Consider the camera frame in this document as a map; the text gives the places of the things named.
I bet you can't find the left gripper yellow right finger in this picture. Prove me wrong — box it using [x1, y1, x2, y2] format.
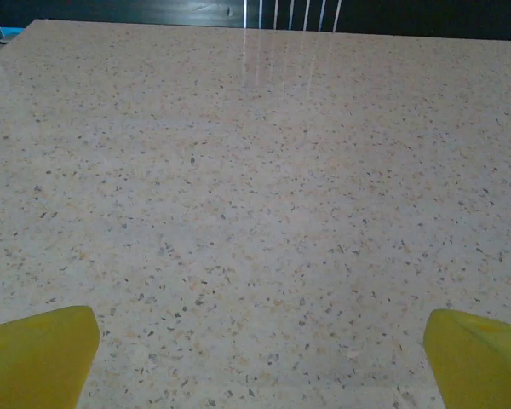
[422, 308, 511, 409]

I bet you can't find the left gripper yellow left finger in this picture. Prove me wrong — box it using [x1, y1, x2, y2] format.
[0, 305, 100, 409]

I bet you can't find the blue table edge strip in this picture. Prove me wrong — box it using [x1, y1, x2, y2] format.
[0, 24, 29, 43]

